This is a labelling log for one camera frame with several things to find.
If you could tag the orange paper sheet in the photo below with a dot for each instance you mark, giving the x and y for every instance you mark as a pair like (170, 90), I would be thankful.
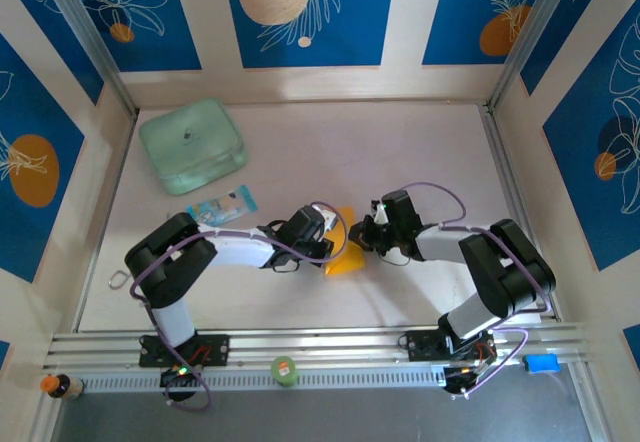
(347, 262)

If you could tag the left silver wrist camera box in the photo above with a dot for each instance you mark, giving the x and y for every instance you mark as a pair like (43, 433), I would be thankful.
(330, 219)

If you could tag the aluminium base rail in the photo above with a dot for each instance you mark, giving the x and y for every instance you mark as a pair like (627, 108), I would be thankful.
(320, 344)

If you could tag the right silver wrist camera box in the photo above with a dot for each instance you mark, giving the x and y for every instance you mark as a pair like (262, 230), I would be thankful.
(380, 212)

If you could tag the green tape roll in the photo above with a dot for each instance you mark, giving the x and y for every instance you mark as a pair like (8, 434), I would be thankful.
(284, 369)

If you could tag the aluminium frame post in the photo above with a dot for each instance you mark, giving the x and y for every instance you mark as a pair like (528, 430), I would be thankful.
(89, 37)
(527, 37)

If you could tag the small blue box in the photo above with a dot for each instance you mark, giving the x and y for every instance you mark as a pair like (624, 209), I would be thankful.
(540, 363)

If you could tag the aluminium side rail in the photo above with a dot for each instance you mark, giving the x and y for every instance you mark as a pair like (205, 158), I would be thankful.
(512, 187)
(113, 187)

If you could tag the metal scissors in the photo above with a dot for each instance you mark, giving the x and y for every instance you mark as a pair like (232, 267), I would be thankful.
(111, 283)

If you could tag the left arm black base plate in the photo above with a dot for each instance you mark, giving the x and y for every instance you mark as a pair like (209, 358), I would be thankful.
(215, 349)

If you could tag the blue medical cotton packet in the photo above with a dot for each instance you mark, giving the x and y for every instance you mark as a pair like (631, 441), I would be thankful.
(225, 206)

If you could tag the mint green medicine bag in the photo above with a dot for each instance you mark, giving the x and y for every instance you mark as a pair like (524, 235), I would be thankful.
(190, 142)

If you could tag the brown bottle with orange cap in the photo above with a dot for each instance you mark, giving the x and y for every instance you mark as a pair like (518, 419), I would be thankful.
(60, 386)

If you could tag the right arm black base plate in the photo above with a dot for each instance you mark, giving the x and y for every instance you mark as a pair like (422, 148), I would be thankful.
(420, 344)

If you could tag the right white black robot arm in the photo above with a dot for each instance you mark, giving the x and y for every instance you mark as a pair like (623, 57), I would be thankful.
(505, 272)

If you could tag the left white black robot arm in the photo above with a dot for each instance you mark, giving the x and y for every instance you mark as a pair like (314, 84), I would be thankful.
(235, 252)

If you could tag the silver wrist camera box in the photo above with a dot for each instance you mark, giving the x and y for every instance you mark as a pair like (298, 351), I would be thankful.
(380, 212)
(330, 219)

